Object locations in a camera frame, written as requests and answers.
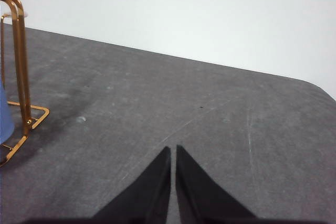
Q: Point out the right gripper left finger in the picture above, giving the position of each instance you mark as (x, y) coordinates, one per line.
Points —
(147, 195)

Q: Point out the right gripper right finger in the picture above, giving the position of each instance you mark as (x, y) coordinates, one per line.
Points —
(199, 195)

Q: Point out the blue ribbed cup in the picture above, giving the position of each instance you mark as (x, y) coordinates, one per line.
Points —
(4, 119)

